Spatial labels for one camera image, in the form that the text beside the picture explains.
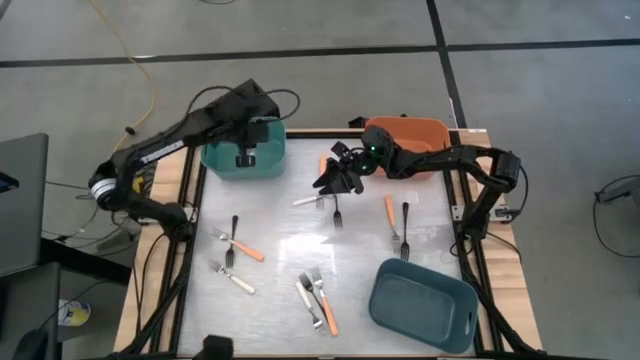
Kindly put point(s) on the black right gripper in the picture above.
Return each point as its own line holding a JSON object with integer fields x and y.
{"x": 357, "y": 162}

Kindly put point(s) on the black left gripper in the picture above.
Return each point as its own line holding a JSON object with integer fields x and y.
{"x": 257, "y": 131}

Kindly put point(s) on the black fork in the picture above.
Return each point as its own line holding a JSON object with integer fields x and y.
{"x": 306, "y": 280}
{"x": 338, "y": 219}
{"x": 232, "y": 235}
{"x": 405, "y": 225}

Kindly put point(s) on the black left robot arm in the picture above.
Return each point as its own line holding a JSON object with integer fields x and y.
{"x": 130, "y": 161}

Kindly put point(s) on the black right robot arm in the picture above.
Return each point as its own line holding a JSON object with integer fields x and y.
{"x": 450, "y": 157}

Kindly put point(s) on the teal plastic bin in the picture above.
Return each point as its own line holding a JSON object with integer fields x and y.
{"x": 220, "y": 161}

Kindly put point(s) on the orange plastic bin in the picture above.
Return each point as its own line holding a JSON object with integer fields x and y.
{"x": 415, "y": 132}

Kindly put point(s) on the dark blue-grey plastic bin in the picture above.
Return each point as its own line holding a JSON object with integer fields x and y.
{"x": 420, "y": 305}

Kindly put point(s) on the black blurry object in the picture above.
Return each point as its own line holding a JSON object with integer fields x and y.
{"x": 215, "y": 348}

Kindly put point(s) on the grey desk panel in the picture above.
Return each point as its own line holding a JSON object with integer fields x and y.
{"x": 25, "y": 225}

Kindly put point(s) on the yellow and white roll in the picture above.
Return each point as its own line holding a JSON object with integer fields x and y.
{"x": 75, "y": 313}

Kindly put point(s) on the grey chair base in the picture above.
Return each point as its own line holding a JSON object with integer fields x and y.
{"x": 622, "y": 190}

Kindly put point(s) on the dark grey cabinet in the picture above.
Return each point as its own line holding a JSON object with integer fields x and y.
{"x": 25, "y": 300}

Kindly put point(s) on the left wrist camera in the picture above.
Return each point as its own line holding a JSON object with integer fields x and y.
{"x": 245, "y": 160}

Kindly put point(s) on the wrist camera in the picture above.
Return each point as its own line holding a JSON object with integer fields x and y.
{"x": 341, "y": 148}
{"x": 245, "y": 160}

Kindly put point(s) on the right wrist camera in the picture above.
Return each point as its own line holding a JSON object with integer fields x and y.
{"x": 341, "y": 148}

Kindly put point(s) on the small black bracket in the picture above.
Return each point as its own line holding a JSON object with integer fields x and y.
{"x": 357, "y": 122}

